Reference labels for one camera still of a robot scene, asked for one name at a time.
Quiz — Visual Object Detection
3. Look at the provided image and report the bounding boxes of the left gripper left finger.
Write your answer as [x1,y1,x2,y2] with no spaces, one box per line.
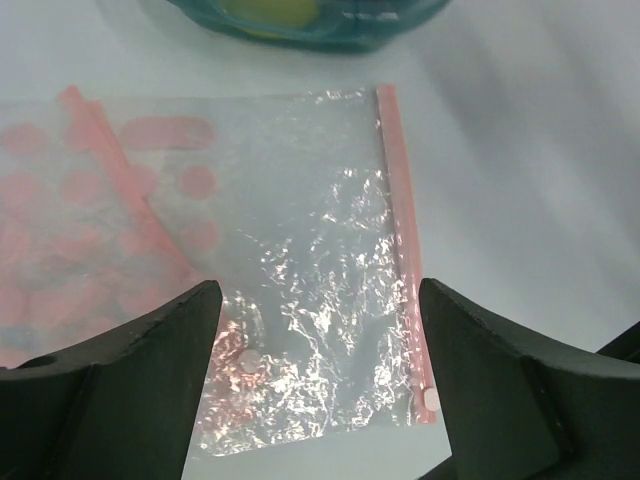
[1,280,222,479]

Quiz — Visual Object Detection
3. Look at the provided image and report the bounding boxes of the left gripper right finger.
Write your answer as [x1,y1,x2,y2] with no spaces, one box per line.
[419,278,639,479]

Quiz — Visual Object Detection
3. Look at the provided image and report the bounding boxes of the clear zip bag pink zipper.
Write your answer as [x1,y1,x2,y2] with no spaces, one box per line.
[151,85,437,458]

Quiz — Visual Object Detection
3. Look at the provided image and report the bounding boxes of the pink dotted zip bag stack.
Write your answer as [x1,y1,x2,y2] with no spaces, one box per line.
[1,86,217,369]

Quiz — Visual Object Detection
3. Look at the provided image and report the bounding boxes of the teal plastic food tray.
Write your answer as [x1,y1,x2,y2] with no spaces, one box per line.
[169,0,448,51]

